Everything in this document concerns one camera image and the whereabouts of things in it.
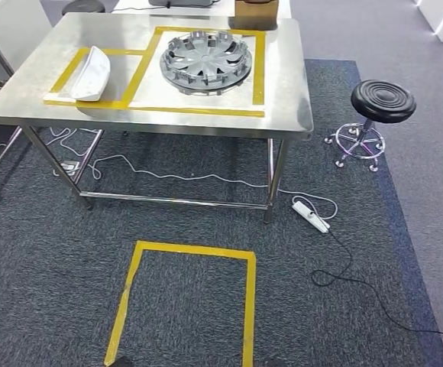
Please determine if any brown cardboard box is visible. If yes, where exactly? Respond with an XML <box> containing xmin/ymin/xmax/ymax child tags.
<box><xmin>228</xmin><ymin>0</ymin><xmax>280</xmax><ymax>31</ymax></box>

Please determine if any white power strip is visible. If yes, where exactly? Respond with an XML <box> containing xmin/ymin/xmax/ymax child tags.
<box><xmin>53</xmin><ymin>161</ymin><xmax>80</xmax><ymax>177</ymax></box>
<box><xmin>292</xmin><ymin>200</ymin><xmax>330</xmax><ymax>234</ymax></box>

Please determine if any stainless steel workbench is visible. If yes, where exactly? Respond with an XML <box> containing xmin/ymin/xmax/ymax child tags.
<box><xmin>0</xmin><ymin>12</ymin><xmax>315</xmax><ymax>225</ymax></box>

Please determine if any black floor cable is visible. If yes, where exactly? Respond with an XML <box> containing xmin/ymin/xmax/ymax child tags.
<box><xmin>311</xmin><ymin>230</ymin><xmax>443</xmax><ymax>350</ymax></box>

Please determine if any silver wheel hubcap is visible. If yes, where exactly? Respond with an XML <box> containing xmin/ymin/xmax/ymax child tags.
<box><xmin>159</xmin><ymin>30</ymin><xmax>253</xmax><ymax>97</ymax></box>

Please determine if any white partition board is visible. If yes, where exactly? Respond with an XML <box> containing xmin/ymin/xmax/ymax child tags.
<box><xmin>0</xmin><ymin>0</ymin><xmax>52</xmax><ymax>82</ymax></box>

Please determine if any yellow floor tape marking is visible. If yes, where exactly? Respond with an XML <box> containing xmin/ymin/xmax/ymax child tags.
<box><xmin>103</xmin><ymin>240</ymin><xmax>257</xmax><ymax>367</ymax></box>

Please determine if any black round stool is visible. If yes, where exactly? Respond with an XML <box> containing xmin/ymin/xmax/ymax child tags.
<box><xmin>324</xmin><ymin>79</ymin><xmax>417</xmax><ymax>174</ymax></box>
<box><xmin>61</xmin><ymin>0</ymin><xmax>106</xmax><ymax>16</ymax></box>

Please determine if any white curved plastic part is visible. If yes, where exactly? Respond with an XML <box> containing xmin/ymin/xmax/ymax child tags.
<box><xmin>68</xmin><ymin>45</ymin><xmax>112</xmax><ymax>102</ymax></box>

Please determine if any yellow tape rectangle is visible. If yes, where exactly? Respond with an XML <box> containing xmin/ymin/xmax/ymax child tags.
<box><xmin>124</xmin><ymin>26</ymin><xmax>266</xmax><ymax>119</ymax></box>

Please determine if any stainless steel table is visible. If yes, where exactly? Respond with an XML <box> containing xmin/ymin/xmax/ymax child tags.
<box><xmin>0</xmin><ymin>7</ymin><xmax>24</xmax><ymax>201</ymax></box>

